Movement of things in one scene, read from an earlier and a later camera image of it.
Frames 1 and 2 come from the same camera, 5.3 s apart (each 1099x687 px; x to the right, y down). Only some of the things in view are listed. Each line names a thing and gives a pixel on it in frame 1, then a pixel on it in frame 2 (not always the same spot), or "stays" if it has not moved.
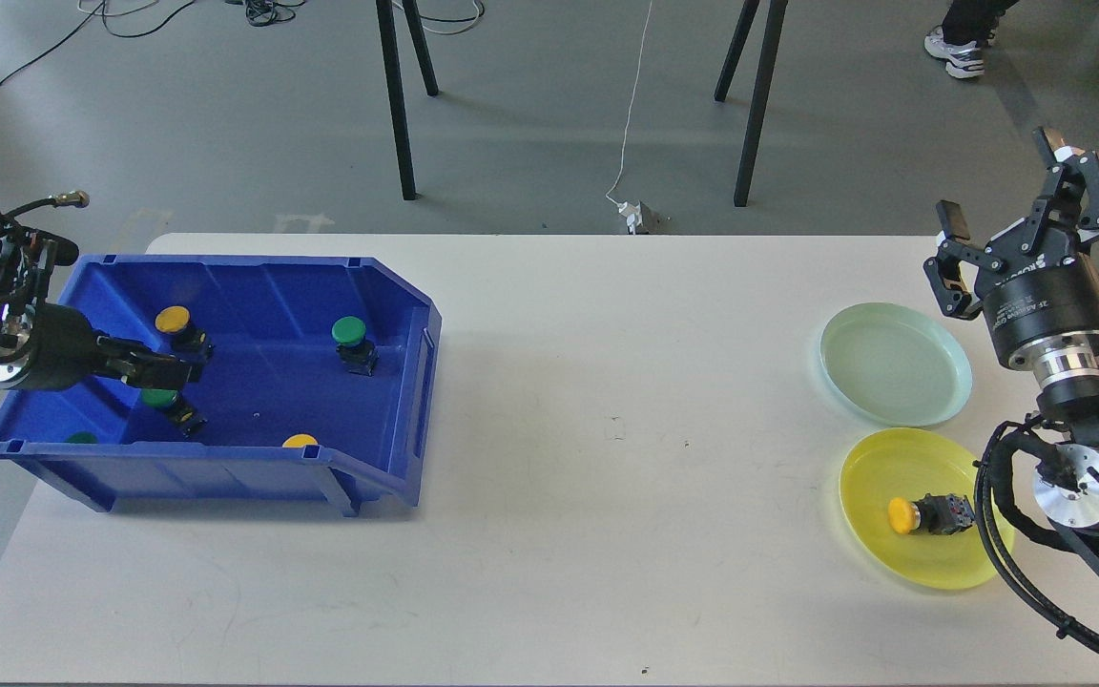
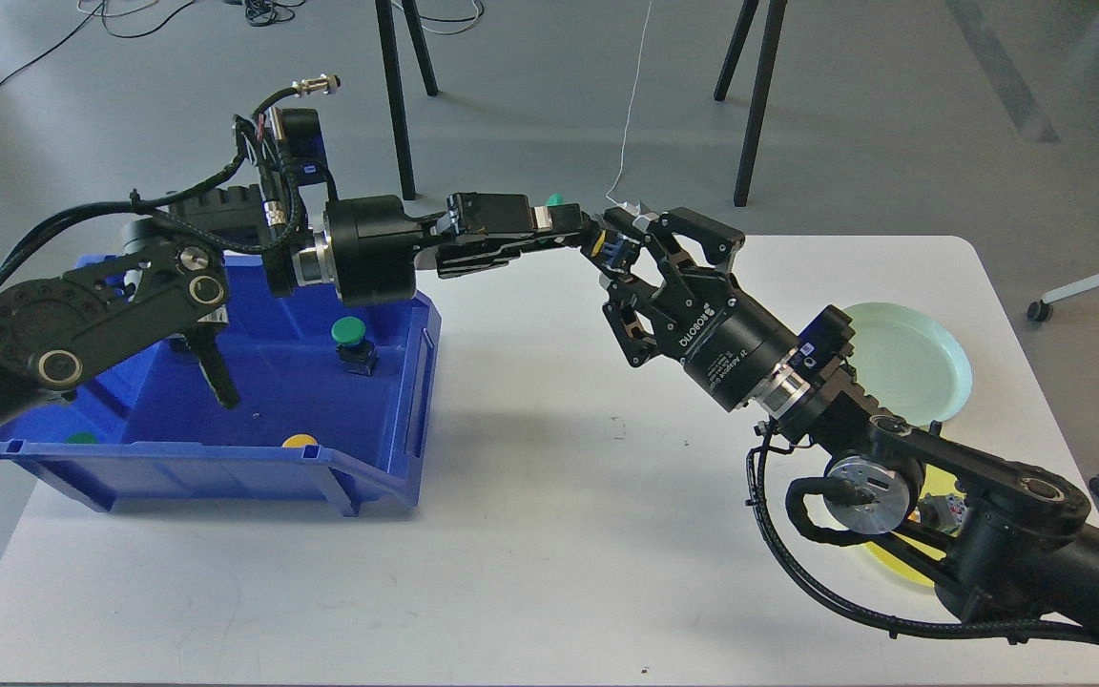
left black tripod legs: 391,55 stays
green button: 183,415 to 553,200
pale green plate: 895,364 stays
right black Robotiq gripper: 1047,307 to 731,346
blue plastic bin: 316,387 stays
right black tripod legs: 776,18 stays
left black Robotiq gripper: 53,346 to 372,247
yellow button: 933,514 stays
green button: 358,354 stays
